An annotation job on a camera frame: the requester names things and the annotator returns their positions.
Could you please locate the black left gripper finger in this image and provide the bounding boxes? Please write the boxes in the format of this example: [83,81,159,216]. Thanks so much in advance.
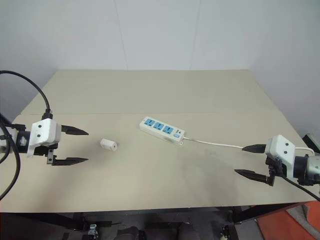
[60,124,90,137]
[51,157,90,167]

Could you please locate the white power cord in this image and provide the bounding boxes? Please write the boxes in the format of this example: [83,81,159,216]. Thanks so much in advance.
[183,136,315,154]

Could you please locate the dark rounded shape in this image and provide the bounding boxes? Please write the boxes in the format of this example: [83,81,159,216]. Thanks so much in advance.
[121,225,147,240]

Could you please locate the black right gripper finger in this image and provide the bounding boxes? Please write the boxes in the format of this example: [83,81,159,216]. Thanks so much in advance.
[233,168,269,183]
[241,143,267,155]

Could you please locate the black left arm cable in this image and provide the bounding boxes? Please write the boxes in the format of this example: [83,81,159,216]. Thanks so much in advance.
[0,70,54,201]

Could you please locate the white power strip blue sockets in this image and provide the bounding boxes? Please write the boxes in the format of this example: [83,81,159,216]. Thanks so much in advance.
[138,115,186,147]

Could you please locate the black table frame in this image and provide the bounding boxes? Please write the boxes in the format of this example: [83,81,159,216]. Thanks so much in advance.
[0,201,320,240]

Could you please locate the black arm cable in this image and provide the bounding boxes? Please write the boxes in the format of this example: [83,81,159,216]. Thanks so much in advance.
[274,172,320,202]
[0,70,54,201]

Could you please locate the grey caster bracket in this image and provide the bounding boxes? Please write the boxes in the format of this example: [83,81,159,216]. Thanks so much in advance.
[87,223,99,237]

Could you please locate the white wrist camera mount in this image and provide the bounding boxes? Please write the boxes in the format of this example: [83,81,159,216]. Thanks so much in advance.
[26,118,62,159]
[264,134,298,179]

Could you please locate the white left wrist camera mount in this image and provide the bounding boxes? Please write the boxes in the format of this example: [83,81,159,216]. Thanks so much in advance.
[26,118,62,159]

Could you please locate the white plug adapter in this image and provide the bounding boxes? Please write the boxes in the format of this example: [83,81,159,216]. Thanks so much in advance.
[99,137,119,152]

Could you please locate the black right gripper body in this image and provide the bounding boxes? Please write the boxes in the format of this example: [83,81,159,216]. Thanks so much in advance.
[264,154,285,187]

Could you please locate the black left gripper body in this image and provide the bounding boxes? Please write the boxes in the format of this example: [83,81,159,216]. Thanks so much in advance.
[32,141,60,166]

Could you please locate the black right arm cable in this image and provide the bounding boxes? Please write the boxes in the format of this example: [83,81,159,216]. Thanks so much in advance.
[274,172,320,202]

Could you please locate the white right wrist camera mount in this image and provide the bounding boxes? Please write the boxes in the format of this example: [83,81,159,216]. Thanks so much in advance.
[264,134,298,179]

